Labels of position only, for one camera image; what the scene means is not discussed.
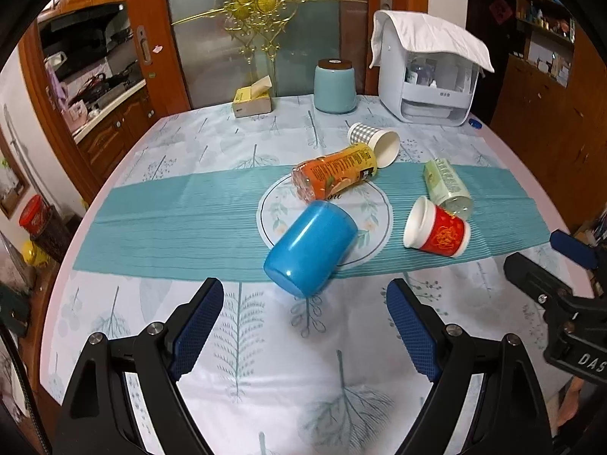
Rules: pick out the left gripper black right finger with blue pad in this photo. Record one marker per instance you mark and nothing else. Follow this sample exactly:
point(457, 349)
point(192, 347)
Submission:
point(510, 415)

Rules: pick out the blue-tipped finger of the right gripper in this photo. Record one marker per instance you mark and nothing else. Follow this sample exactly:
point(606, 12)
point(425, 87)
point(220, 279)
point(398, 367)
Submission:
point(573, 249)

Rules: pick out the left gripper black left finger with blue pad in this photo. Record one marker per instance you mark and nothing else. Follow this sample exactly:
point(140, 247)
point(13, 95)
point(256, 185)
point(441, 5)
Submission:
point(97, 415)

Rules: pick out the red and white paper cup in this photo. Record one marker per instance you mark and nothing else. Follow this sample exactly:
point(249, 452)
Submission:
point(433, 230)

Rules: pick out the grey checked paper cup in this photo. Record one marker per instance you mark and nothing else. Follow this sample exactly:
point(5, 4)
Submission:
point(385, 143)

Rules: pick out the blue plastic cup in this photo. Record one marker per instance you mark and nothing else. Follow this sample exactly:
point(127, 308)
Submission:
point(306, 255)

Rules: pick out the green drink bottle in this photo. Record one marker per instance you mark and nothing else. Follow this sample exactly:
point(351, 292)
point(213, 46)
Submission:
point(446, 189)

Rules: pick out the dark wooden shelf unit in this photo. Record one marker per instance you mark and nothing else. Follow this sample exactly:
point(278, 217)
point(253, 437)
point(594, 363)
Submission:
point(546, 99)

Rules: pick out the blue bottle cap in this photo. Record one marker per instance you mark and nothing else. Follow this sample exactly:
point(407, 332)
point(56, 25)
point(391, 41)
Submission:
point(476, 124)

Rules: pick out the red container with lid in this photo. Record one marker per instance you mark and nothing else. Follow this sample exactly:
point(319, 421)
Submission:
point(34, 215)

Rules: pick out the teal table runner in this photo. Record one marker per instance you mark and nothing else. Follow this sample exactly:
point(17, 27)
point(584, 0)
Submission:
point(204, 225)

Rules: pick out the white countertop appliance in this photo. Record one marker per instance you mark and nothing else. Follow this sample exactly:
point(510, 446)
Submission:
point(431, 88)

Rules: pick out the orange drink bottle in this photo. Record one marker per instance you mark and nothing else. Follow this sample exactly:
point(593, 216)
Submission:
point(325, 176)

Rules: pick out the white cloth on appliance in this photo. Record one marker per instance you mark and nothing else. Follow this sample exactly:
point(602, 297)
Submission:
point(423, 33)

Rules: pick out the teal canister brown lid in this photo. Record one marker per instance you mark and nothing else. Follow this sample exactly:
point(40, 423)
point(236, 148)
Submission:
point(335, 86)

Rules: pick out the yellow tissue box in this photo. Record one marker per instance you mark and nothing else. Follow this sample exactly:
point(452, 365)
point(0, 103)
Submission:
point(253, 99)

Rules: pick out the wooden kitchen cabinet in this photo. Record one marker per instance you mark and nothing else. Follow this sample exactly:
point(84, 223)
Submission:
point(100, 73)

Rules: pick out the gold door ornament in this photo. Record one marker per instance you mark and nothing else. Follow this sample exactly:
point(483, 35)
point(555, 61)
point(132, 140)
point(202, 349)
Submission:
point(261, 35)

